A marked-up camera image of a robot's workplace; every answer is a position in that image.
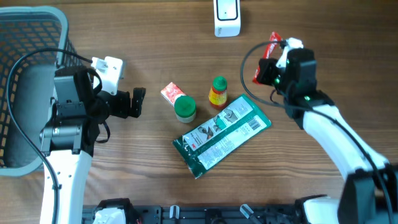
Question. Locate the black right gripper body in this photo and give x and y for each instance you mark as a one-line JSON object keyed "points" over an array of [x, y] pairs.
{"points": [[269, 73]]}

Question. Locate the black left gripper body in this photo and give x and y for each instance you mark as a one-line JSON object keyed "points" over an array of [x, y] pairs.
{"points": [[117, 106]]}

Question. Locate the small orange white box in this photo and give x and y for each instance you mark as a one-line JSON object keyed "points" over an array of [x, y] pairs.
{"points": [[171, 92]]}

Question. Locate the red snack stick packet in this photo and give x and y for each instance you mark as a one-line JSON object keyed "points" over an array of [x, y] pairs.
{"points": [[274, 38]]}

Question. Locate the green lidded round jar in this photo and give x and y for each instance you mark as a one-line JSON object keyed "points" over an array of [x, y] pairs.
{"points": [[185, 109]]}

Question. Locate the red yellow green-capped bottle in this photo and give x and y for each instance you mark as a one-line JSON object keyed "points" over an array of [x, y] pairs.
{"points": [[218, 93]]}

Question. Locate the green white sachet packet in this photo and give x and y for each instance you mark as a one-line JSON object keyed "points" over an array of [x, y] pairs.
{"points": [[208, 144]]}

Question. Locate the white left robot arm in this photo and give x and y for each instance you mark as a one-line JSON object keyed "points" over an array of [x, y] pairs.
{"points": [[69, 136]]}

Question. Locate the white barcode scanner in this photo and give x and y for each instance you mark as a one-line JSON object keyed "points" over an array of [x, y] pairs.
{"points": [[227, 18]]}

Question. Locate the grey plastic mesh basket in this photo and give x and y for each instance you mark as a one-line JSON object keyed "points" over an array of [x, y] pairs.
{"points": [[29, 37]]}

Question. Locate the black mounting rail base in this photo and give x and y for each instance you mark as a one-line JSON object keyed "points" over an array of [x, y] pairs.
{"points": [[121, 210]]}

